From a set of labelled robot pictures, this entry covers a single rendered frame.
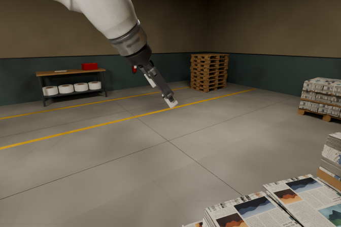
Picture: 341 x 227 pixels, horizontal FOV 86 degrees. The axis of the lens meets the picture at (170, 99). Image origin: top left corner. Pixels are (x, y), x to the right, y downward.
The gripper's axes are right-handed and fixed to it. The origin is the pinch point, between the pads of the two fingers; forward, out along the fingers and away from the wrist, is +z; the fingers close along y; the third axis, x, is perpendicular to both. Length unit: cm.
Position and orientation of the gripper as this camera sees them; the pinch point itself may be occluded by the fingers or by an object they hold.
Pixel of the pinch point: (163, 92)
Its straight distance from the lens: 64.1
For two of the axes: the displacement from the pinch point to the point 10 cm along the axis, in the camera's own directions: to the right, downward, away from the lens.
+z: 3.6, 5.9, 7.2
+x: 7.9, -6.0, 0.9
